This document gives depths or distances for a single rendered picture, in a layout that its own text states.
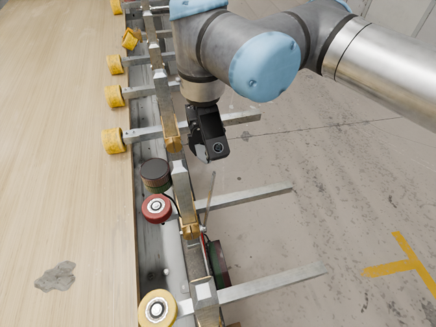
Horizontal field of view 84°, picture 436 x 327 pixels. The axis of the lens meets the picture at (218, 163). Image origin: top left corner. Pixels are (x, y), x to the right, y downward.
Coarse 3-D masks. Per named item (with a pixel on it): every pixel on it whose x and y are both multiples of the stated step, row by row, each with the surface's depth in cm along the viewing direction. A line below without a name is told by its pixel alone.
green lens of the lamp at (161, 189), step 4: (172, 180) 52; (144, 184) 50; (164, 184) 50; (168, 184) 50; (148, 188) 50; (152, 188) 49; (156, 188) 49; (160, 188) 50; (164, 188) 50; (168, 188) 51; (152, 192) 50; (156, 192) 50; (160, 192) 50
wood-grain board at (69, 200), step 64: (64, 0) 175; (0, 64) 116; (64, 64) 116; (0, 128) 87; (64, 128) 87; (128, 128) 87; (0, 192) 70; (64, 192) 70; (128, 192) 70; (0, 256) 58; (64, 256) 58; (128, 256) 58; (0, 320) 50; (64, 320) 50; (128, 320) 50
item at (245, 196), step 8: (272, 184) 76; (280, 184) 76; (288, 184) 76; (240, 192) 74; (248, 192) 74; (256, 192) 74; (264, 192) 74; (272, 192) 75; (280, 192) 76; (288, 192) 77; (200, 200) 73; (216, 200) 73; (224, 200) 73; (232, 200) 73; (240, 200) 73; (248, 200) 75; (200, 208) 71; (216, 208) 73; (176, 216) 71
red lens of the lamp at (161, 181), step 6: (144, 162) 50; (168, 168) 49; (168, 174) 49; (144, 180) 48; (150, 180) 47; (156, 180) 47; (162, 180) 48; (168, 180) 50; (150, 186) 49; (156, 186) 49
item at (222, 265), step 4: (216, 244) 80; (216, 248) 79; (220, 248) 79; (220, 252) 78; (220, 256) 78; (220, 260) 77; (220, 264) 76; (224, 264) 76; (224, 268) 75; (224, 272) 74; (224, 276) 74; (228, 276) 74; (224, 280) 73; (228, 280) 73; (224, 284) 72; (228, 284) 72
